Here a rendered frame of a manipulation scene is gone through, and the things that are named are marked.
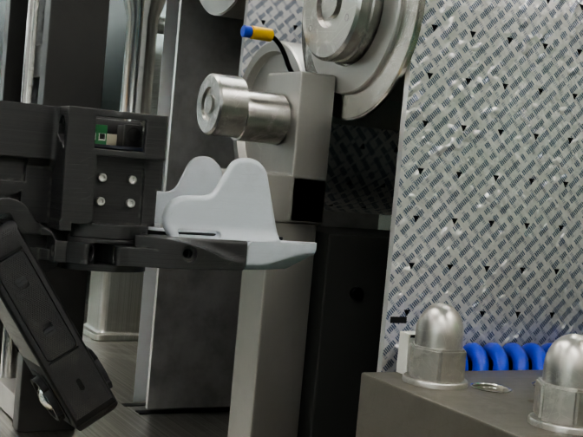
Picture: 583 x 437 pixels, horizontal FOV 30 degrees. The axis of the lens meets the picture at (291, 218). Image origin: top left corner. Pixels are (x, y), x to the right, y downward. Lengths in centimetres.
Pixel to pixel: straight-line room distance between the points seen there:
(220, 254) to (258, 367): 18
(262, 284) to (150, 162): 18
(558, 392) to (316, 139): 27
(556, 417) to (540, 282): 22
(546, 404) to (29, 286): 26
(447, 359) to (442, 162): 14
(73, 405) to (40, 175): 12
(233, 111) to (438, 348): 21
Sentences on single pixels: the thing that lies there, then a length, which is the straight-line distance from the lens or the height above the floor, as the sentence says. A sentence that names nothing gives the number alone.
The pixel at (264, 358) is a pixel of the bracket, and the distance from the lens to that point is 73.
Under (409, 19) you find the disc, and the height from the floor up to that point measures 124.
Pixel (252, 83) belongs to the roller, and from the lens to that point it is 87.
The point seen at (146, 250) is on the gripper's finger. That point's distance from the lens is 55.
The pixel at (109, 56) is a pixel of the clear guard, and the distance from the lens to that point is 168.
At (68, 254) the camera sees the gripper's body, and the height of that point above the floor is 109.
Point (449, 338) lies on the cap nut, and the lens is 60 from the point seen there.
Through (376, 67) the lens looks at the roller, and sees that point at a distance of 69.
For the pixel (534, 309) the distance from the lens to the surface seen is 74.
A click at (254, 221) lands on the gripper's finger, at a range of 58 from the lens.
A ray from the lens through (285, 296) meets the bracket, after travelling 73.
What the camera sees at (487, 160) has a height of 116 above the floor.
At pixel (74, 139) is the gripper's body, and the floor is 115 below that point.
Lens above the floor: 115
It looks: 3 degrees down
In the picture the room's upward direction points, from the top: 5 degrees clockwise
